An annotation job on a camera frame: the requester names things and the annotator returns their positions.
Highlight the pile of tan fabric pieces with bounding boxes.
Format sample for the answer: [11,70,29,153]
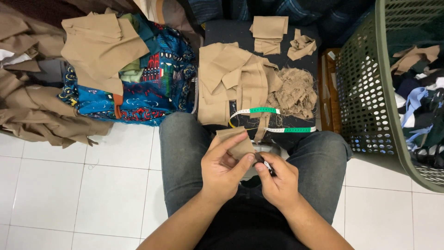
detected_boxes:
[197,42,283,143]

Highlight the brown wooden box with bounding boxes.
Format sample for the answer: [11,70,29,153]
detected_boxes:
[318,48,342,134]

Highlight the folded tan fabric stack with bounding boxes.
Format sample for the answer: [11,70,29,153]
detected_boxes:
[249,16,289,56]

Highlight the large tan cut fabric panel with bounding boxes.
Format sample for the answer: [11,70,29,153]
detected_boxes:
[61,8,150,96]

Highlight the crumpled tan fabric strip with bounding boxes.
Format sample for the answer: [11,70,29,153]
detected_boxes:
[287,28,317,61]

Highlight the mixed fabric scraps in basket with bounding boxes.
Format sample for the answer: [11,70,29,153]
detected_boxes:
[387,26,444,169]

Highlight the green white measuring tape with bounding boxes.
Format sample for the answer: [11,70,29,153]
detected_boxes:
[228,107,317,134]

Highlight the heap of tan garments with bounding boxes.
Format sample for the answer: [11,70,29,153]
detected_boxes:
[0,3,114,149]

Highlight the person's right hand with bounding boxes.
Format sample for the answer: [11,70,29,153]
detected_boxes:
[254,152,300,209]

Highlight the small black thread cutter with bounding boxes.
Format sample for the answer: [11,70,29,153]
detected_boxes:
[254,153,277,177]

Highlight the green plastic laundry basket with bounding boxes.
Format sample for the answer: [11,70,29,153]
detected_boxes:
[336,0,444,194]

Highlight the dark blue padded stool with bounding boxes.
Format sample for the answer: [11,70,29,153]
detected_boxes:
[203,19,321,148]

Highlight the person's blue jeans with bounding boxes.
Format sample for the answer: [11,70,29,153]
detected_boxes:
[159,112,353,226]

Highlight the person's black shirt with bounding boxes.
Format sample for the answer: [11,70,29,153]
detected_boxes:
[194,175,311,250]

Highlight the blue patterned batik fabric bundle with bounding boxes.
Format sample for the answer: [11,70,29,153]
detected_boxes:
[57,13,198,126]

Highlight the heap of tan frayed threads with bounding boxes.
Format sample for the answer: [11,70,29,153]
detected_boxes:
[266,67,318,120]

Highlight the small tan fabric piece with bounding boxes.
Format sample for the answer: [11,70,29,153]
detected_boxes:
[216,126,256,161]

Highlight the person's left hand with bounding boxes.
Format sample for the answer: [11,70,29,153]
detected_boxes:
[201,131,256,201]

